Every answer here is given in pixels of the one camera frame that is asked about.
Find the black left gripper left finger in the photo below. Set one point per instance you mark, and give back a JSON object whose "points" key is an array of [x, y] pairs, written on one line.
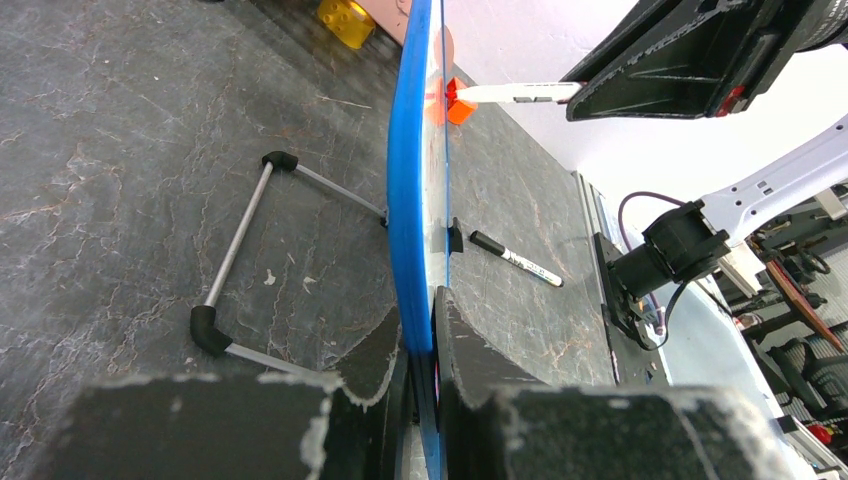
{"points": [[341, 424]]}

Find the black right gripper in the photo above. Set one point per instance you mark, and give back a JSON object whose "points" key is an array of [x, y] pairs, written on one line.
{"points": [[677, 59]]}

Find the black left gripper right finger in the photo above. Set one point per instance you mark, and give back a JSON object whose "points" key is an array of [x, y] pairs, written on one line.
{"points": [[497, 421]]}

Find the red whiteboard marker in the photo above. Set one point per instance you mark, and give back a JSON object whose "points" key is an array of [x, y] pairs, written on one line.
{"points": [[557, 92]]}

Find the blue framed whiteboard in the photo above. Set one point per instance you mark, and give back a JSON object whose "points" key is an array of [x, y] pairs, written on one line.
{"points": [[418, 201]]}

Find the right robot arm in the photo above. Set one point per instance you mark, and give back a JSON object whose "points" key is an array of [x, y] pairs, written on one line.
{"points": [[687, 242]]}

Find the black whiteboard marker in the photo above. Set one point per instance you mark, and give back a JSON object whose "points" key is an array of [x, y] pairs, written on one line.
{"points": [[492, 246]]}

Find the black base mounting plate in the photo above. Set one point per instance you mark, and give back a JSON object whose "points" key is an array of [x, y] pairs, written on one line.
{"points": [[624, 320]]}

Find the orange round tape measure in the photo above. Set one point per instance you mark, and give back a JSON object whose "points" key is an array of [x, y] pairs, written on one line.
{"points": [[458, 111]]}

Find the yellow toy brick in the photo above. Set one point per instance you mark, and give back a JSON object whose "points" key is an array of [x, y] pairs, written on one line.
{"points": [[347, 20]]}

